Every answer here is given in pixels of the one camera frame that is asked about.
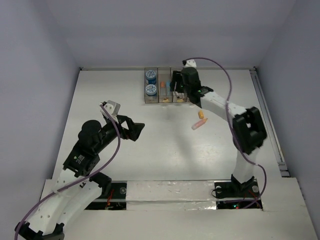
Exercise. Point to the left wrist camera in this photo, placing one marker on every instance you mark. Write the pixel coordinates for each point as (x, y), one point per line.
(109, 109)

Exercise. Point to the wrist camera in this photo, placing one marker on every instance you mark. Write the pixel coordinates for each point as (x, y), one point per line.
(109, 109)
(189, 63)

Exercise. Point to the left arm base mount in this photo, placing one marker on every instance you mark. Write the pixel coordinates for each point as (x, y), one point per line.
(115, 200)

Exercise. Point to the clear highlighter orange tip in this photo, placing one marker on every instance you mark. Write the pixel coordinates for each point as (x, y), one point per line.
(162, 91)

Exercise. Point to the blue slime jar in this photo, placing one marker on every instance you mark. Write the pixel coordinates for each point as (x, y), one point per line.
(150, 77)
(151, 90)

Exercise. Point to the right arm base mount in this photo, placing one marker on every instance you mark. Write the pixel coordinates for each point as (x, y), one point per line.
(229, 197)

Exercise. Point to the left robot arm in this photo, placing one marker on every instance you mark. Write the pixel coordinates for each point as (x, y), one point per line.
(78, 183)

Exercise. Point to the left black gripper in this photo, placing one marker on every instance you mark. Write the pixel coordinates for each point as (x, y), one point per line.
(134, 128)

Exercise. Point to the blue highlighter pen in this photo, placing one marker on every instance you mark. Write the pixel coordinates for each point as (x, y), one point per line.
(168, 88)

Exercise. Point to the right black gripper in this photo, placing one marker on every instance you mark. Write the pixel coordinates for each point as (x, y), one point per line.
(177, 77)

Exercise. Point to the yellow highlighter cap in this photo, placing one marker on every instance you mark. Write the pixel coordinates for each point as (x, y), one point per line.
(201, 114)

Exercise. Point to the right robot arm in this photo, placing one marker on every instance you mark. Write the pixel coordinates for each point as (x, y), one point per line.
(246, 125)

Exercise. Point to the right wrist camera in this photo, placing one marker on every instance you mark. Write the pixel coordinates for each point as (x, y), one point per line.
(189, 63)

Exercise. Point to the clear drawer bin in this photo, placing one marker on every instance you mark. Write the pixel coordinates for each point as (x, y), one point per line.
(163, 80)
(177, 85)
(147, 99)

